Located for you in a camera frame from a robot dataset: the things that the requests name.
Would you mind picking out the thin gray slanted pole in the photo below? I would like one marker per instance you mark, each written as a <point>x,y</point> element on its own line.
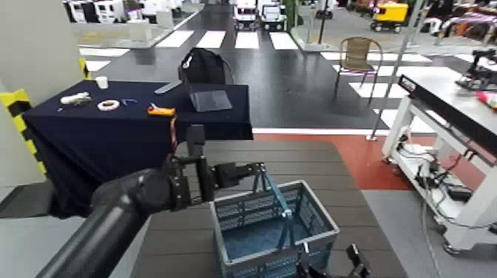
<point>390,73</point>

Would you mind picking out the yellow vehicle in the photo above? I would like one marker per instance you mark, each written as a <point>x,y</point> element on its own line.
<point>389,15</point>

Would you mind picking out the white paper cup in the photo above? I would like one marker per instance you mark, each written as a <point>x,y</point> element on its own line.
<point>101,82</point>

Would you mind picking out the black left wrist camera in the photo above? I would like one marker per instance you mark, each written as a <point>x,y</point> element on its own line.
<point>195,139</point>

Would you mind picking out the black power strip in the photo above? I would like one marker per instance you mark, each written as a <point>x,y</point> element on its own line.
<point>459,193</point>

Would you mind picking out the gray open laptop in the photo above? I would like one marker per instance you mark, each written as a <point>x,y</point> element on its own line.
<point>211,101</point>

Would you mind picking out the black robot device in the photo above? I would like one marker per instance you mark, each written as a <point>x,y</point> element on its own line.
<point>479,72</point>

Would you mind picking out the flat gray tablet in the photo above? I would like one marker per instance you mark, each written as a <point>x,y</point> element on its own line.
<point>167,88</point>

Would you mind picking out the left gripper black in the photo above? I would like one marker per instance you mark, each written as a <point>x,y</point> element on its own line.
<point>186,186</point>

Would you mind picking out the white boxy vehicle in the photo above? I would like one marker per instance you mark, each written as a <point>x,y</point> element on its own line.
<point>273,15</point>
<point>244,13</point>

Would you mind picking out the white tape roll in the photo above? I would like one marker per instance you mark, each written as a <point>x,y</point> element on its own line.
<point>108,104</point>

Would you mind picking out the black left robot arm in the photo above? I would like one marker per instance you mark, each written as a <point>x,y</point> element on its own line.
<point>105,221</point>

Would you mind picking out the black backpack on chair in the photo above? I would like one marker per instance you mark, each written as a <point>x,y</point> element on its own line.
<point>205,66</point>

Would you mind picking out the dark blue table cloth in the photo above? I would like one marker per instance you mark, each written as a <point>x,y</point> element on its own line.
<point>97,136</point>

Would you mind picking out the wicker metal chair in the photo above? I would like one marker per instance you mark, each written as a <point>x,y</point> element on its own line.
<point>357,58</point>

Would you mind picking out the raised glass display platform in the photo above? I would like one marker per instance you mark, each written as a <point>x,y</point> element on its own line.
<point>128,37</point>

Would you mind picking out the purple cloth table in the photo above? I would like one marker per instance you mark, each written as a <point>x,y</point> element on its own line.
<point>471,19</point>

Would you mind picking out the white metal cart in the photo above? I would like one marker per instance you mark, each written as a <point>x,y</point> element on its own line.
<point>431,93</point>

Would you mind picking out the black pole stand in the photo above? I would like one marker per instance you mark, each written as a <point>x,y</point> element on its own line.
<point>322,21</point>

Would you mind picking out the green leafy plant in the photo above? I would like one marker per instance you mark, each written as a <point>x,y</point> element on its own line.
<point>290,11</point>

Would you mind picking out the red colourful toy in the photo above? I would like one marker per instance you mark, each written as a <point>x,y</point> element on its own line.
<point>488,99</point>

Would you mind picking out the white kiosk machine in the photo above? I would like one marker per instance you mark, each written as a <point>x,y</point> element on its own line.
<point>77,11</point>
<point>105,11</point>

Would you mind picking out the small blue pen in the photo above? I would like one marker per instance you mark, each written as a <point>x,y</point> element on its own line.
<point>128,101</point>

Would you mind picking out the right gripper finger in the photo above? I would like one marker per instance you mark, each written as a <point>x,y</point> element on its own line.
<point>356,260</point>
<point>305,258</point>

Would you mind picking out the orange hand tool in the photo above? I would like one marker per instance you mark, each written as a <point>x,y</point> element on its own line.
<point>161,112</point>

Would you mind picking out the yellow black corner guard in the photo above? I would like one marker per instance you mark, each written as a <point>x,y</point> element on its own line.
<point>84,69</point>
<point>19,120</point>

